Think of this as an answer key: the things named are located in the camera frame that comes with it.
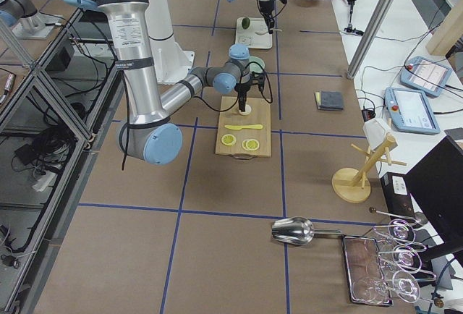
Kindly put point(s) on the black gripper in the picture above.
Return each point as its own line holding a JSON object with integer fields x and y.
{"x": 242, "y": 89}
{"x": 266, "y": 9}

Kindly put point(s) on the white plastic spoon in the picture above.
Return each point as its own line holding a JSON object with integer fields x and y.
{"x": 267, "y": 32}

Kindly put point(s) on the light green bowl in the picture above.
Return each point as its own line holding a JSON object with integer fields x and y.
{"x": 257, "y": 65}

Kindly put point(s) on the green avocado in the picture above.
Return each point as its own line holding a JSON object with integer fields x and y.
{"x": 245, "y": 23}

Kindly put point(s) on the cream bear-print tray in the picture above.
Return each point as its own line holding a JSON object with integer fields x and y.
{"x": 249, "y": 38}

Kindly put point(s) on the yellow plastic knife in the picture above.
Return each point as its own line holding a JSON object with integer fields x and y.
{"x": 244, "y": 127}

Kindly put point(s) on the wooden cutting board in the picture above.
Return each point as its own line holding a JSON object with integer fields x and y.
{"x": 261, "y": 114}

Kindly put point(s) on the upper lemon slice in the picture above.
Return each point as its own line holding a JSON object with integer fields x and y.
{"x": 252, "y": 145}

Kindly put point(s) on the grey folded cloth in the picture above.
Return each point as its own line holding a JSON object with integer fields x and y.
{"x": 329, "y": 100}

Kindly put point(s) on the white paper cup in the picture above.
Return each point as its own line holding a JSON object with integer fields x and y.
{"x": 375, "y": 131}

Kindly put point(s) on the wooden mug tree stand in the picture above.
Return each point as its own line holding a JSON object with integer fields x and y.
{"x": 352, "y": 185}

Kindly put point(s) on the metal scoop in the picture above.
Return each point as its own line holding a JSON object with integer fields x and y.
{"x": 299, "y": 231}

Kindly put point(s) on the blue teach pendant far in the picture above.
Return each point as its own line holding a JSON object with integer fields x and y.
{"x": 423, "y": 74}

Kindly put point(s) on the blue teach pendant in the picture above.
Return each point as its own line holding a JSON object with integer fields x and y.
{"x": 410, "y": 111}
{"x": 423, "y": 74}

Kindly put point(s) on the blue teach pendant near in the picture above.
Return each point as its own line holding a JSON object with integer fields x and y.
{"x": 410, "y": 111}

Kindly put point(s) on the black metal tray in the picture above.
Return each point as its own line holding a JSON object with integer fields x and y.
{"x": 361, "y": 264}

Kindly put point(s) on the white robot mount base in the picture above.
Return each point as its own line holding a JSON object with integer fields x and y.
{"x": 171, "y": 62}

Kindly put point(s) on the aluminium frame post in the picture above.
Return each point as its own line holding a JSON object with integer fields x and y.
{"x": 371, "y": 31}

